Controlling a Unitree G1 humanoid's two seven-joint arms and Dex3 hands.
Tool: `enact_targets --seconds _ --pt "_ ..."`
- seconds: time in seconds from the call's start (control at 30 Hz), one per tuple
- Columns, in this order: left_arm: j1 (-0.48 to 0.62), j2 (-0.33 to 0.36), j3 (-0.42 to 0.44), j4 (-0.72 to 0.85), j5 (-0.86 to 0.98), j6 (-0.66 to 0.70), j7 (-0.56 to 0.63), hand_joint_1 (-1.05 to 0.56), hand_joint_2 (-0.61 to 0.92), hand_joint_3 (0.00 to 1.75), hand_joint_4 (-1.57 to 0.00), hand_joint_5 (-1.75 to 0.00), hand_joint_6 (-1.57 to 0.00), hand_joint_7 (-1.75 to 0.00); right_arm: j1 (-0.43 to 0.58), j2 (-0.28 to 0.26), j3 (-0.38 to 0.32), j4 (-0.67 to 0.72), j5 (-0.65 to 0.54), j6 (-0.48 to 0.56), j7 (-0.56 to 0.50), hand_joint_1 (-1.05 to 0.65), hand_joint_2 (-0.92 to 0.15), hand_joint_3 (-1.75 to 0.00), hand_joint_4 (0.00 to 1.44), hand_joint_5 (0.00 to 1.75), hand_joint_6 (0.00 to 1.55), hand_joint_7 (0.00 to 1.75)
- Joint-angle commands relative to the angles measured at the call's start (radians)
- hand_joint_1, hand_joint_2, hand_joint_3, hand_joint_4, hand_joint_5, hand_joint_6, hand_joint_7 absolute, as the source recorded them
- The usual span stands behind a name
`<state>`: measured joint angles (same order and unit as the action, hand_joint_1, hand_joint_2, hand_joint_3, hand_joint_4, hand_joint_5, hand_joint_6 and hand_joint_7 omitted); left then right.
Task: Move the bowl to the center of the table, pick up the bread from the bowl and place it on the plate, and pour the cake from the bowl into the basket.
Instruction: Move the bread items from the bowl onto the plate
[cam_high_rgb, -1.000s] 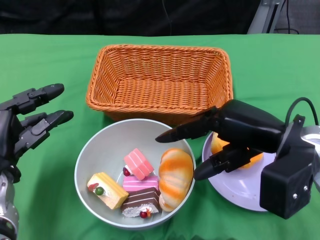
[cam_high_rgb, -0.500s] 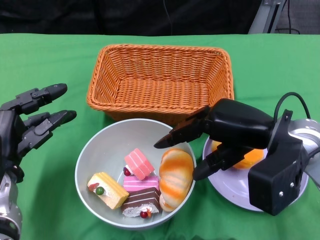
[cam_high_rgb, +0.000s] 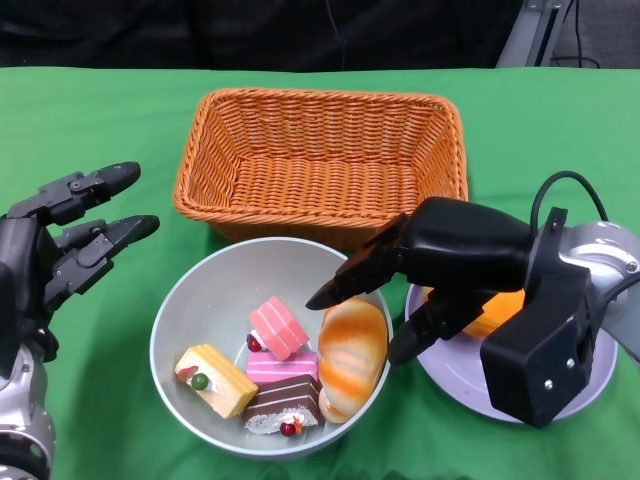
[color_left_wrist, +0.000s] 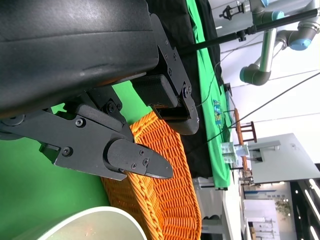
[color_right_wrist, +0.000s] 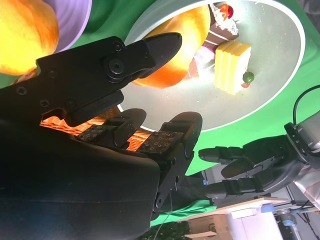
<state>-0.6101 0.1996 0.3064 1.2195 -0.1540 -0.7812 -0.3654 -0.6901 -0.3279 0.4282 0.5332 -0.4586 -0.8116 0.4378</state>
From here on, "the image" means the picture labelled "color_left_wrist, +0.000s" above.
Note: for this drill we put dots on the green tablecloth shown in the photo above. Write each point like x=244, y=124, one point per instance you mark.
x=37, y=180

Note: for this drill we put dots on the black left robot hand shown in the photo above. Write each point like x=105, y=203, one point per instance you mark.
x=62, y=62

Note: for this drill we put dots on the grey cabinet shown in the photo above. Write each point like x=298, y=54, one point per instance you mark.
x=282, y=160

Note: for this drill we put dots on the grey round bowl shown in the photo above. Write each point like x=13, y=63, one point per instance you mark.
x=87, y=225

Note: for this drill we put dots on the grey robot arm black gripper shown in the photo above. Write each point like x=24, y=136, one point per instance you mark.
x=257, y=10

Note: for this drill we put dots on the green cloth with print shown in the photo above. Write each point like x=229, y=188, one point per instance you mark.
x=212, y=150

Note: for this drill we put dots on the small teal white boxes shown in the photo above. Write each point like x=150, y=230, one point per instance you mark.
x=228, y=150

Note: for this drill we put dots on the black tripod pole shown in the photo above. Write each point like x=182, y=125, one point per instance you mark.
x=275, y=23

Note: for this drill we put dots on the brown wooden rack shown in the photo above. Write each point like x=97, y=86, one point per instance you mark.
x=240, y=130

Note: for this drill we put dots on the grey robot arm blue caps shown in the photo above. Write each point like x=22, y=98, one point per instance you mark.
x=267, y=50

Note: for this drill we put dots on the orange wicker basket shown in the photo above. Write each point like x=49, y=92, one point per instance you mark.
x=170, y=175

